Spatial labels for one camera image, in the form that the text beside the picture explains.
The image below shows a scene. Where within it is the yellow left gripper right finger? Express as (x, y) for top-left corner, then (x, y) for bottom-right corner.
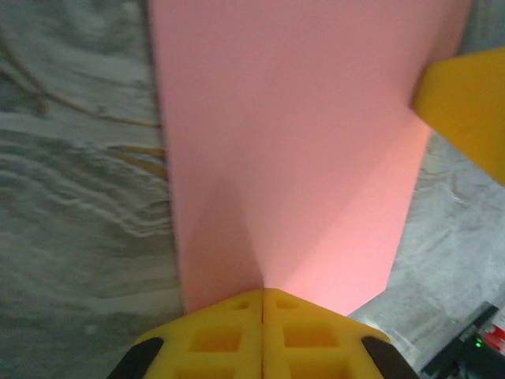
(262, 287), (419, 379)

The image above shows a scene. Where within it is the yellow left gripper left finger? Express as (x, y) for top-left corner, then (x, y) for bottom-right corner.
(106, 287), (264, 379)

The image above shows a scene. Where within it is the pink paper sheet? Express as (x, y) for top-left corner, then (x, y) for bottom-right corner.
(145, 0), (473, 317)

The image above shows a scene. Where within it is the red plastic tool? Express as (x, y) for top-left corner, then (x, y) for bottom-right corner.
(484, 330), (505, 353)

